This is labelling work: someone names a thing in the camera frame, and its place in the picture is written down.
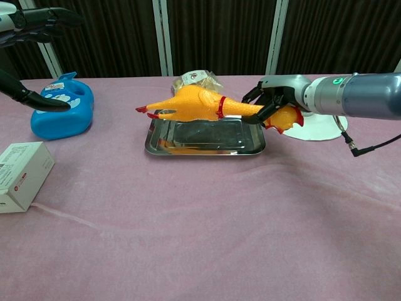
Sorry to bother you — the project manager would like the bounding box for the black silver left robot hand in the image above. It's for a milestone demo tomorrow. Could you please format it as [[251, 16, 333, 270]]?
[[0, 6, 85, 113]]

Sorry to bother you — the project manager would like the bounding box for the white paper plate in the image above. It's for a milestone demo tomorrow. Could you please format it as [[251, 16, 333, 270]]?
[[283, 111, 349, 141]]

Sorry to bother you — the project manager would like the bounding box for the dark pleated curtain panel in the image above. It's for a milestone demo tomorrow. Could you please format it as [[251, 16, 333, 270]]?
[[275, 0, 401, 76], [165, 0, 278, 77], [0, 0, 53, 90], [33, 0, 162, 79]]

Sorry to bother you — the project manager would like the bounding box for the white cardboard box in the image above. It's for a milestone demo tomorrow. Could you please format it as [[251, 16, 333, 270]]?
[[0, 141, 56, 214]]

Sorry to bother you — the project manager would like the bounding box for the yellow rubber chicken toy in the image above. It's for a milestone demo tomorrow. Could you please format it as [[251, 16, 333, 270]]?
[[135, 85, 305, 134]]

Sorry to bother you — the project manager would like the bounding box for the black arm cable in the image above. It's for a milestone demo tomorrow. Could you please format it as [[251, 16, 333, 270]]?
[[333, 115, 401, 158]]

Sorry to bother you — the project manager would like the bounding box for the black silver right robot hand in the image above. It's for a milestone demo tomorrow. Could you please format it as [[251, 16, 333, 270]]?
[[241, 75, 313, 125]]

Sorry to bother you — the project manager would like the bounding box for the blue cartoon detergent bottle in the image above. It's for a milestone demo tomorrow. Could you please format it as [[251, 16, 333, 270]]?
[[30, 71, 95, 141]]

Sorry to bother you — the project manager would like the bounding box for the pink fleece tablecloth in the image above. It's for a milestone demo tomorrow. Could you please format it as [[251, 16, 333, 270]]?
[[0, 74, 401, 301]]

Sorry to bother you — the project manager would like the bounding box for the clear bag of snacks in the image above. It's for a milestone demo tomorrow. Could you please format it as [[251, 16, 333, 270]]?
[[170, 70, 226, 95]]

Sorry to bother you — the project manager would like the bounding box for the stainless steel rectangular tray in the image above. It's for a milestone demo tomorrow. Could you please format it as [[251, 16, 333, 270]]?
[[144, 108, 267, 157]]

